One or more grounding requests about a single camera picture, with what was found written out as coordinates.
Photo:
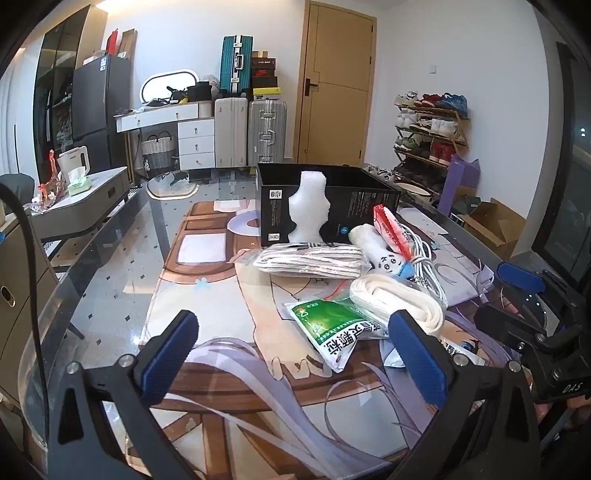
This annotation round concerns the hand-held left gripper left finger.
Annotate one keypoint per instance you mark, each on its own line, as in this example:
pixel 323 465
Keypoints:
pixel 171 350

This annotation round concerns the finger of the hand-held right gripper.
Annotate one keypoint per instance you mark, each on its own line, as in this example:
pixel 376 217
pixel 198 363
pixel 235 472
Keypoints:
pixel 521 277
pixel 501 325

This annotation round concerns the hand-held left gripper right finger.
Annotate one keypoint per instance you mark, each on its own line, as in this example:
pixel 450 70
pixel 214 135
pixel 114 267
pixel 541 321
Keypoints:
pixel 418 364

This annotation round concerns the green and white packet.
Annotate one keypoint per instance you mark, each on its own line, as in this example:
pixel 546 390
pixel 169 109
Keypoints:
pixel 332 327

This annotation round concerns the red and white packet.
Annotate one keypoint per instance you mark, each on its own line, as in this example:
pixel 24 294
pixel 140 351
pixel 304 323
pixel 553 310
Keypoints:
pixel 392 226

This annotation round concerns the black cardboard box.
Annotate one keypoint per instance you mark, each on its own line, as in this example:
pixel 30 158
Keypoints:
pixel 360 198

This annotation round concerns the white foam wrap piece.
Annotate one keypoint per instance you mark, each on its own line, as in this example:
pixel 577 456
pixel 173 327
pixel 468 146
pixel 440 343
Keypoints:
pixel 309 207

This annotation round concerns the open cardboard box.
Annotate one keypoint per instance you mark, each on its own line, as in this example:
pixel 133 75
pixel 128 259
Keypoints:
pixel 498 226

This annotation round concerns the printed cartoon table mat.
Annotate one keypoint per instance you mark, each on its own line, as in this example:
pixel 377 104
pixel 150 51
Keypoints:
pixel 221 295

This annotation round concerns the dark window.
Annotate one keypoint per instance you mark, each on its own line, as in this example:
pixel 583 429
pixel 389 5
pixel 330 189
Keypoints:
pixel 568 184

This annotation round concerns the purple box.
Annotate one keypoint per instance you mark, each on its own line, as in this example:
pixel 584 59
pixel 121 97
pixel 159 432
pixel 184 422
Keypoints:
pixel 457 184

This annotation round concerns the white bin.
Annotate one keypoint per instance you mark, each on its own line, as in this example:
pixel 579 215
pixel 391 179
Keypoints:
pixel 415 190

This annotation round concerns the brown low cabinet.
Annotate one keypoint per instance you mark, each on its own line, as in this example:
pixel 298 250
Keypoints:
pixel 18 295

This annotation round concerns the oval floor rug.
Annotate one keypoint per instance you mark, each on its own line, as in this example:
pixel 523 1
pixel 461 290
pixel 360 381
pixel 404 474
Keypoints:
pixel 173 187

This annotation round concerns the pile of shoes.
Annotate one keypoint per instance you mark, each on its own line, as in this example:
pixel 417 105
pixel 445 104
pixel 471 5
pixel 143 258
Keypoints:
pixel 378 171

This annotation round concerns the grey side table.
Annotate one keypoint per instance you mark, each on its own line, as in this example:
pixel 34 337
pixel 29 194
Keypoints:
pixel 101 184

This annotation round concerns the wooden shoe rack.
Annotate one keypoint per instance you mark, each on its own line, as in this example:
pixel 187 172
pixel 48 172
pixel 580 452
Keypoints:
pixel 434 112

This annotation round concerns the green tissue pack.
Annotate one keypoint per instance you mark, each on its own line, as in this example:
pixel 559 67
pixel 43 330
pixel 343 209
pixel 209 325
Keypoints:
pixel 78 187

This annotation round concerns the white woven basket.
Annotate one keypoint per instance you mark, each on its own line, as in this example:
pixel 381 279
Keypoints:
pixel 159 154

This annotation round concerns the red clear plastic wrapper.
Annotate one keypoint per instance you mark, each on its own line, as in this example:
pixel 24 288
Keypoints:
pixel 51 184

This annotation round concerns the white dressing table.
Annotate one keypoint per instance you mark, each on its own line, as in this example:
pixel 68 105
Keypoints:
pixel 194 138

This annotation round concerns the white electric kettle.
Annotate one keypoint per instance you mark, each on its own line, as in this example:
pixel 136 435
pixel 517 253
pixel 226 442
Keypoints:
pixel 76 159

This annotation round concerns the grey duvet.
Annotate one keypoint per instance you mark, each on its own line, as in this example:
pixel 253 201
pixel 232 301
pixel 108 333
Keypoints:
pixel 13 194

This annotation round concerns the white suitcase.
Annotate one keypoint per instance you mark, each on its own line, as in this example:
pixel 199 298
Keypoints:
pixel 231 134

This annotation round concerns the silver suitcase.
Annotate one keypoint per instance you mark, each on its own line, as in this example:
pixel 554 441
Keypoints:
pixel 268 134

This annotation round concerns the tan wooden door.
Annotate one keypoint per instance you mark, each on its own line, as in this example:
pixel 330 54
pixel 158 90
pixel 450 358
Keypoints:
pixel 341 115

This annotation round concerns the dark grey fridge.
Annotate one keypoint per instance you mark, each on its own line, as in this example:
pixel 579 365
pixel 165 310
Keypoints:
pixel 97 106

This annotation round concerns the black bag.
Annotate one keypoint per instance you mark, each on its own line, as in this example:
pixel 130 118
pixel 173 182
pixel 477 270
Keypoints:
pixel 199 92

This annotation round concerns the oval white mirror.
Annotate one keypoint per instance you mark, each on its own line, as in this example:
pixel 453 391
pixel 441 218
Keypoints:
pixel 157 85

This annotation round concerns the white curtain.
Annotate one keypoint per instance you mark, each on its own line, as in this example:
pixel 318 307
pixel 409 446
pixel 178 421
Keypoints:
pixel 9 124

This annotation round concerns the teal suitcase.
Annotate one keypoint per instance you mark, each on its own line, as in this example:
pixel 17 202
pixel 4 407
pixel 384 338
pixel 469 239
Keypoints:
pixel 228 64

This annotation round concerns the black red logo shoe box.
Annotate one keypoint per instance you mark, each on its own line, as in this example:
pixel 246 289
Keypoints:
pixel 264 72

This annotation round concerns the tall dark glass cabinet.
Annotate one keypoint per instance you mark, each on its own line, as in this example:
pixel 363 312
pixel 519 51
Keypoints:
pixel 55 69

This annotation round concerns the tan shoe box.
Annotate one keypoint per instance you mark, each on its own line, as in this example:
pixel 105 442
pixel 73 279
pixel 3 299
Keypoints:
pixel 261 54

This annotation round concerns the flat cardboard carton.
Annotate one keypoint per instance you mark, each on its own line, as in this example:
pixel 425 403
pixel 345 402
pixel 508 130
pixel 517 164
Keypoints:
pixel 128 44

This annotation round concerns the red flat package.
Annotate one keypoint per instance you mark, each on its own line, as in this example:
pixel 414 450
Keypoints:
pixel 112 42

